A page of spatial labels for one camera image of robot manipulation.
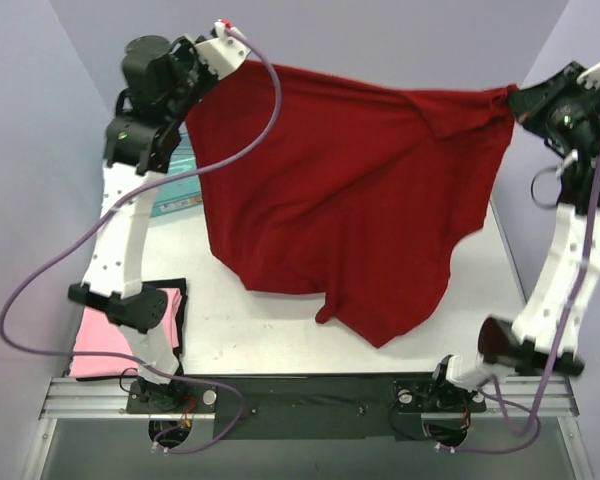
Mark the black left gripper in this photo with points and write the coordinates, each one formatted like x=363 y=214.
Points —
x=194 y=80

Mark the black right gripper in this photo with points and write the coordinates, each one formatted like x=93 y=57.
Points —
x=531 y=106

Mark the red t shirt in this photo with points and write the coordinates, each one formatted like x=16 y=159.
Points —
x=355 y=191

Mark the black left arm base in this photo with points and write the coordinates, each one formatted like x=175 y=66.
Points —
x=174 y=397

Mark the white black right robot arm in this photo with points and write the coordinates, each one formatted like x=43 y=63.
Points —
x=543 y=338

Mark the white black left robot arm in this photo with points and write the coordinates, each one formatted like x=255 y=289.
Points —
x=164 y=81

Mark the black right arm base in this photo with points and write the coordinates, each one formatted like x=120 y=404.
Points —
x=432 y=392

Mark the teal transparent plastic bin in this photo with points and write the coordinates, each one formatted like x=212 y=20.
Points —
x=181 y=194

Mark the pink folded t shirt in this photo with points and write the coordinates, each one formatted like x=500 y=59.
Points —
x=100 y=345

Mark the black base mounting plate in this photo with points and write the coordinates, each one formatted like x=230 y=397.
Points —
x=316 y=407

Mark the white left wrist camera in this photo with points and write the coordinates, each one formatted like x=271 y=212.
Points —
x=223 y=52

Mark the aluminium frame rail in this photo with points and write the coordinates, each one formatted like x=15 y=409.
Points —
x=67 y=398

